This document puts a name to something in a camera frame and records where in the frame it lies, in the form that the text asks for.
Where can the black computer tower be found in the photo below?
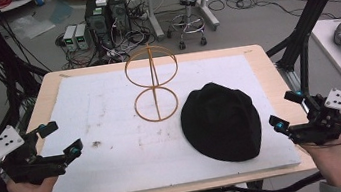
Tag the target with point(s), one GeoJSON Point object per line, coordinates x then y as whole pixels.
{"type": "Point", "coordinates": [119, 12]}
{"type": "Point", "coordinates": [99, 25]}

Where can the white desk leg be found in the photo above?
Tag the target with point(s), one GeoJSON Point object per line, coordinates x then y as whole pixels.
{"type": "Point", "coordinates": [209, 13]}
{"type": "Point", "coordinates": [154, 17]}

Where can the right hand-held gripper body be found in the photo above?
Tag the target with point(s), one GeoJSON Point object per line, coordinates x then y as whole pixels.
{"type": "Point", "coordinates": [323, 121]}

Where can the blue tape roll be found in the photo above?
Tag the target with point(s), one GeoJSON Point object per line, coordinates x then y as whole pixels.
{"type": "Point", "coordinates": [39, 0]}

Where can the person's right hand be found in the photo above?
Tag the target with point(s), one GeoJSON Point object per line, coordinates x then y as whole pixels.
{"type": "Point", "coordinates": [332, 160]}

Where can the light wooden table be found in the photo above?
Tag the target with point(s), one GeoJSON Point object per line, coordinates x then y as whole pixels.
{"type": "Point", "coordinates": [272, 71]}

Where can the white round table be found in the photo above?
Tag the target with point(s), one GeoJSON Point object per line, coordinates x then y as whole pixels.
{"type": "Point", "coordinates": [10, 3]}

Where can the grey power supply unit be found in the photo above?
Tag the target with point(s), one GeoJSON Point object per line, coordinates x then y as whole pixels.
{"type": "Point", "coordinates": [82, 36]}
{"type": "Point", "coordinates": [70, 37]}

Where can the black hat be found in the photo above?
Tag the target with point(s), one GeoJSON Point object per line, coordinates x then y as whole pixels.
{"type": "Point", "coordinates": [221, 122]}

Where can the white foam board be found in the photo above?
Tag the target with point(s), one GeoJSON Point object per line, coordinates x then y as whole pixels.
{"type": "Point", "coordinates": [117, 164]}

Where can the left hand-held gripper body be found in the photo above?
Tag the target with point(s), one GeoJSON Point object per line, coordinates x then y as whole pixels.
{"type": "Point", "coordinates": [16, 164]}

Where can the clear plastic sheet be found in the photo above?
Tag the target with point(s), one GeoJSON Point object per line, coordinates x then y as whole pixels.
{"type": "Point", "coordinates": [32, 26]}

